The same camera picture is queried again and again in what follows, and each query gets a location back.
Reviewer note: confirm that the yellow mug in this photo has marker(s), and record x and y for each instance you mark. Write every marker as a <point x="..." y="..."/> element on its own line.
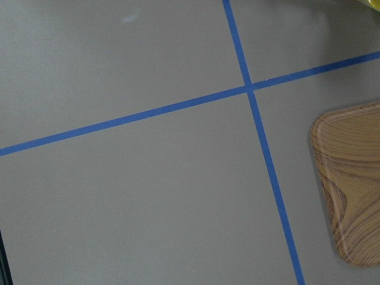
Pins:
<point x="373" y="4"/>

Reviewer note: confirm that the wooden cutting board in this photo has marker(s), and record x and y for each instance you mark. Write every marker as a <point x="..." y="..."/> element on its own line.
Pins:
<point x="346" y="148"/>

